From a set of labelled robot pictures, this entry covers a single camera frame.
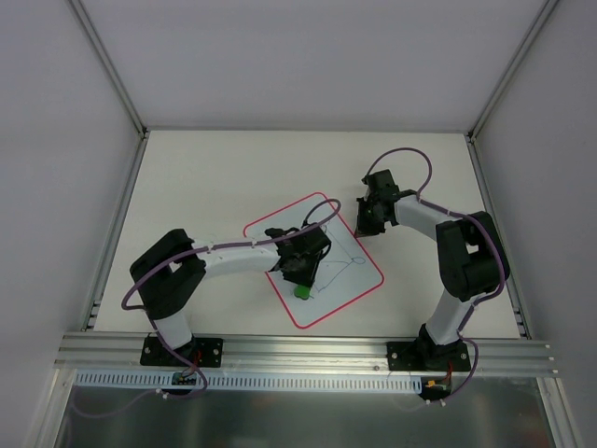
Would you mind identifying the aluminium mounting rail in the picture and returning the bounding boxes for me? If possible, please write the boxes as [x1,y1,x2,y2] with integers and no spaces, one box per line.
[53,331,560,377]

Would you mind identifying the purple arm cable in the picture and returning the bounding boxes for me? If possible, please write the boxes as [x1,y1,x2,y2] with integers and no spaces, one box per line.
[366,147,512,407]
[120,198,342,312]

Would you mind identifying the right aluminium frame post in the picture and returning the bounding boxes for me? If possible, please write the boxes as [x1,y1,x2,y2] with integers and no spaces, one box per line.
[465,0,561,141]

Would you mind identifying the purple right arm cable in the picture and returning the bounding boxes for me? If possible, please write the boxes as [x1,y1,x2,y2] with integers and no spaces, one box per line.
[366,147,512,407]

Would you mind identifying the aluminium frame post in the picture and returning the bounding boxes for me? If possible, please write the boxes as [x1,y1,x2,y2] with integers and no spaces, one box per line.
[69,0,150,141]
[465,0,561,141]

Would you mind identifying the pink framed whiteboard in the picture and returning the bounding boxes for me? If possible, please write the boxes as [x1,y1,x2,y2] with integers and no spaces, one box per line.
[243,192,384,329]

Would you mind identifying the white slotted cable duct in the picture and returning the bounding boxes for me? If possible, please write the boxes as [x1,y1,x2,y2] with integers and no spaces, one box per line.
[73,371,423,394]

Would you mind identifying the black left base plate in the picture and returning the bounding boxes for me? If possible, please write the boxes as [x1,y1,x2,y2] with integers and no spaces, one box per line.
[139,336,224,368]

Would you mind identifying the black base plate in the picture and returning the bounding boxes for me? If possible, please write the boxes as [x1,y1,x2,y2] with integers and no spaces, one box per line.
[139,336,224,368]
[386,340,471,372]

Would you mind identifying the left aluminium frame post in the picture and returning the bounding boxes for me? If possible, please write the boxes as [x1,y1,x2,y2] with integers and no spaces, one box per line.
[69,0,150,141]

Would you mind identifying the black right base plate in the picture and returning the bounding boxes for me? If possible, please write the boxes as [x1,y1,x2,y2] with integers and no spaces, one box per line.
[386,340,471,372]

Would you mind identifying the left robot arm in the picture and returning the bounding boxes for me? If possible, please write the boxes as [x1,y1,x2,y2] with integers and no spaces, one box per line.
[129,225,332,365]

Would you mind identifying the green whiteboard eraser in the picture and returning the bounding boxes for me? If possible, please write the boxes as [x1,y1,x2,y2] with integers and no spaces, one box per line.
[293,285,312,301]

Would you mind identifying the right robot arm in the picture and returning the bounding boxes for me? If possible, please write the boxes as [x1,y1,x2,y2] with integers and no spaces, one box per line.
[354,170,510,371]

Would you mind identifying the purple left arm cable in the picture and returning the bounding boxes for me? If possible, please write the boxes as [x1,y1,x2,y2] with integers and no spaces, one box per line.
[120,198,342,312]

